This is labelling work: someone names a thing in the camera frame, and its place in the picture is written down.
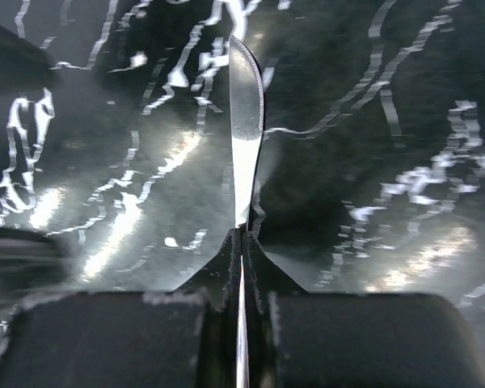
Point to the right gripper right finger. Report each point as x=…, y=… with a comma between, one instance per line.
x=300, y=339

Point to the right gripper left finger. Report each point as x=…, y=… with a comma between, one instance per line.
x=186, y=338

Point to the silver table knife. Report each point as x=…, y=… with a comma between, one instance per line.
x=246, y=127

